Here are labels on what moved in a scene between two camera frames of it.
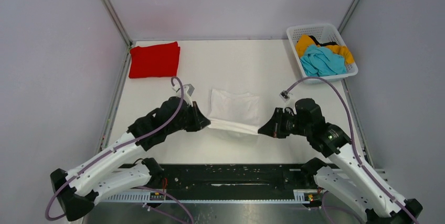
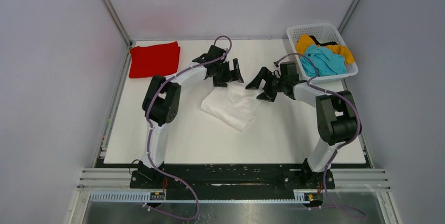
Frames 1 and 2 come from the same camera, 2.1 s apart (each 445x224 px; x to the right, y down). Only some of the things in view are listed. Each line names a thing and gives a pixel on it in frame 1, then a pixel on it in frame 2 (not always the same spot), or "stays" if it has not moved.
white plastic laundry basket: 324,33 stays
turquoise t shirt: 320,61 stays
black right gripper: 269,128 to 256,83
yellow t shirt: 306,41 stays
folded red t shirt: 154,61 stays
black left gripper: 201,120 to 230,75
